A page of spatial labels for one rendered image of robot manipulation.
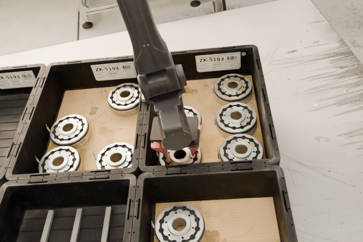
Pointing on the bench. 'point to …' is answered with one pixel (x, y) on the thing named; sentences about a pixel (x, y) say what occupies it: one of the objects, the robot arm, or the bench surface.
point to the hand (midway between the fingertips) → (179, 151)
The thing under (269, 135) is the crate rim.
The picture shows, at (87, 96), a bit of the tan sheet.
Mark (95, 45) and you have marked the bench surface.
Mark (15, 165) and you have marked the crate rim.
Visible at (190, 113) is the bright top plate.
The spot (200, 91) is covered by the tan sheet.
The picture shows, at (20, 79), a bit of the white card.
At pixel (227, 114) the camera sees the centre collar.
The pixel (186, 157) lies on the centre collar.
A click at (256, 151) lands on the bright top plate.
